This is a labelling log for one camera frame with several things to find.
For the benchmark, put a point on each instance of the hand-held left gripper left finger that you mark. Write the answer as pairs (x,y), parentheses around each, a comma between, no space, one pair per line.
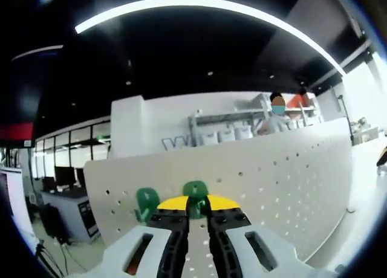
(142,250)

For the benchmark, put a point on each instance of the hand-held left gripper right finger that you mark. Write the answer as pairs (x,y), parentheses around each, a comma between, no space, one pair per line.
(257,250)

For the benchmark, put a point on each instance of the white perforated mounting plate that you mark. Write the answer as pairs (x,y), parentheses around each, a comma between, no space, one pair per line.
(287,193)

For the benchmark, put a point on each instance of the black upright pole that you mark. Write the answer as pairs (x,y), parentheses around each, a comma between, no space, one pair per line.
(346,118)

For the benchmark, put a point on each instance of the round white table grommet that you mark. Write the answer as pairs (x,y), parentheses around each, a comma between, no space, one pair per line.
(350,210)

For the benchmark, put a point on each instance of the dark grey workbench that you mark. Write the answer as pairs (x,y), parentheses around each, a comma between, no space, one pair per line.
(72,205)

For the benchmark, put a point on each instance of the black office chair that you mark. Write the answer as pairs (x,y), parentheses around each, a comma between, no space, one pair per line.
(54,223)

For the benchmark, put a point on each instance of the black desktop monitor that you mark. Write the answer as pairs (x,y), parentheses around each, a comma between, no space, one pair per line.
(80,176)
(64,175)

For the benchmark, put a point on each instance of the white storage bag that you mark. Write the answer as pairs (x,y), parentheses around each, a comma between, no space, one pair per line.
(243,132)
(211,137)
(227,135)

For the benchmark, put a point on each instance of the grey metal shelf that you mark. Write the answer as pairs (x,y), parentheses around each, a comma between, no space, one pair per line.
(217,119)

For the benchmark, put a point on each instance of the monitor with pink screen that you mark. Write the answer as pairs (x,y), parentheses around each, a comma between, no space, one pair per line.
(12,196)

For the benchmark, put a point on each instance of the red and black banner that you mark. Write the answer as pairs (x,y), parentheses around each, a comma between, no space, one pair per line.
(16,131)

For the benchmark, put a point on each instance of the curved ceiling light strip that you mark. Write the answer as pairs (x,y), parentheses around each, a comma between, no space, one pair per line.
(37,51)

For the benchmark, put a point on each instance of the long curved ceiling light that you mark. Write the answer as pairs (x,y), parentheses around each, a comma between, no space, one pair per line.
(211,4)

